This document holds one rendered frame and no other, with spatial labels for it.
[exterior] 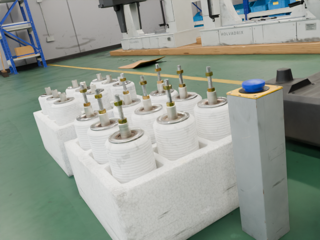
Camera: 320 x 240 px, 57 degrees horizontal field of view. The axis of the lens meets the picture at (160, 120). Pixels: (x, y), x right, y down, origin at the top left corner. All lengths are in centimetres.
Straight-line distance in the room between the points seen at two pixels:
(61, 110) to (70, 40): 608
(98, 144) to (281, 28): 234
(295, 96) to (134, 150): 53
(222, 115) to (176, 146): 14
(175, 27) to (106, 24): 365
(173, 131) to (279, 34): 231
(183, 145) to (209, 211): 17
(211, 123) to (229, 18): 279
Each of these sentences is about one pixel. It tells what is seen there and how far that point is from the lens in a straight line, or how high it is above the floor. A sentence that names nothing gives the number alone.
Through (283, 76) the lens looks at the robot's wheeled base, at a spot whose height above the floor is 23.
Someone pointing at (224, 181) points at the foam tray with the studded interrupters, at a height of 9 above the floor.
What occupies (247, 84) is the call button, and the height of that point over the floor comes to 33.
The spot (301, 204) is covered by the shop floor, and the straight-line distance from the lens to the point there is 79.
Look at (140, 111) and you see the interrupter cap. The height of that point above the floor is 25.
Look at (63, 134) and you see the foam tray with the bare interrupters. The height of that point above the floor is 16.
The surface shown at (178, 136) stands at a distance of 63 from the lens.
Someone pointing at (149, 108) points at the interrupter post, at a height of 26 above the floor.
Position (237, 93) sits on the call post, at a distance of 55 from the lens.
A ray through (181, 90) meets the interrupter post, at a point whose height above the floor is 27.
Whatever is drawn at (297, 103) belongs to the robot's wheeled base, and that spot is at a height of 17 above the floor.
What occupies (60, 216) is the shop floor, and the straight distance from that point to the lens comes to 91.
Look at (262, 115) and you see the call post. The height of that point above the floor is 28.
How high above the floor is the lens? 46
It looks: 19 degrees down
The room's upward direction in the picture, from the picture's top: 11 degrees counter-clockwise
